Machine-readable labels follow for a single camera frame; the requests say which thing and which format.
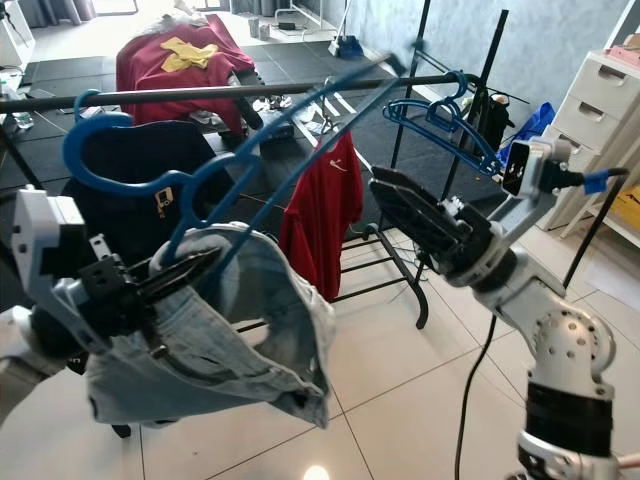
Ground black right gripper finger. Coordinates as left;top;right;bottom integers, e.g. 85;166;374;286
375;178;461;261
370;165;456;211

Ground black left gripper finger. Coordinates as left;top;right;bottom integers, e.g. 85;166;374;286
145;277;206;313
155;250;223;293

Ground light blue denim shorts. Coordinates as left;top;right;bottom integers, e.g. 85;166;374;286
85;225;336;429

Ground blue plastic clothes hanger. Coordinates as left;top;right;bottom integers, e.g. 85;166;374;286
390;95;503;181
382;70;501;176
62;38;426;293
72;88;106;123

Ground red hanging shirt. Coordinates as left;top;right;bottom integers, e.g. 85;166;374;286
278;128;364;301

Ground blue dustpan with stick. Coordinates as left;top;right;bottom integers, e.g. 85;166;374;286
335;0;366;61

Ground blue bag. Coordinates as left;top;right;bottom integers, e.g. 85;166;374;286
500;100;556;166

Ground yellow box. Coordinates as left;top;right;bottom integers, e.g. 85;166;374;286
610;190;640;236

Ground black metal clothes rack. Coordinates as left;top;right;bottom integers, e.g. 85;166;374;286
0;0;511;331

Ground maroon blanket with yellow print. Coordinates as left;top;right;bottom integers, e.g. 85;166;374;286
115;15;258;136

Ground white plastic drawer unit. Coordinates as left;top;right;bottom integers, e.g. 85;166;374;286
545;45;640;231

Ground grey window curtain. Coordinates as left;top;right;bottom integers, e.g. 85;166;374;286
20;0;96;29

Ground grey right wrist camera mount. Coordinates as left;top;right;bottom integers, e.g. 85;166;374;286
485;135;576;263

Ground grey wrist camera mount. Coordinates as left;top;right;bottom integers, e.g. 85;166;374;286
10;188;106;356
485;135;576;263

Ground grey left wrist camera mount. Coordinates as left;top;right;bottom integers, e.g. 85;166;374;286
10;188;106;356

